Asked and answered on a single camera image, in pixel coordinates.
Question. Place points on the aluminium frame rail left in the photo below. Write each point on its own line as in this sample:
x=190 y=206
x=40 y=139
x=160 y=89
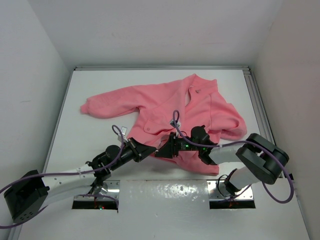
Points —
x=29 y=111

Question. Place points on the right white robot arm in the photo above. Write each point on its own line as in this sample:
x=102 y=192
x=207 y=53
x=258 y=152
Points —
x=263 y=161

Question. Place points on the shiny metal base plate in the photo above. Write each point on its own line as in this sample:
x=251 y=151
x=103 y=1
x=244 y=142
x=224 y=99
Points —
x=113 y=189

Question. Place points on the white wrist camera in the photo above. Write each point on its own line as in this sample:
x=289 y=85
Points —
x=175 y=123
x=121 y=133

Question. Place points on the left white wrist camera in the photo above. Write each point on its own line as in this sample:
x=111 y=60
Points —
x=121 y=133

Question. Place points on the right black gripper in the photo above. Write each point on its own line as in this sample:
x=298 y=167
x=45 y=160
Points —
x=170 y=149

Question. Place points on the aluminium frame rail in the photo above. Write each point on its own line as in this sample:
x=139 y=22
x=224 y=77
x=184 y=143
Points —
x=29 y=111
x=258 y=106
x=161 y=67

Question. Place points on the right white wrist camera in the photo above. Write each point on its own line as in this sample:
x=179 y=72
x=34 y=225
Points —
x=175 y=123

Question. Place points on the aluminium frame rail back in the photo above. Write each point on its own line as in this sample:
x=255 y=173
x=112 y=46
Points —
x=161 y=67

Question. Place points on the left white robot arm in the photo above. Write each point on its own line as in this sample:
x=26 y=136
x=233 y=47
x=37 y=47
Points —
x=31 y=194

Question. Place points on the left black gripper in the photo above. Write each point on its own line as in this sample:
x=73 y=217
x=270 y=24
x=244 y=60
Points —
x=140 y=150

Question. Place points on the aluminium frame rail right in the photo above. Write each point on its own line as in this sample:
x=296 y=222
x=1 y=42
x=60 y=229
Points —
x=258 y=106

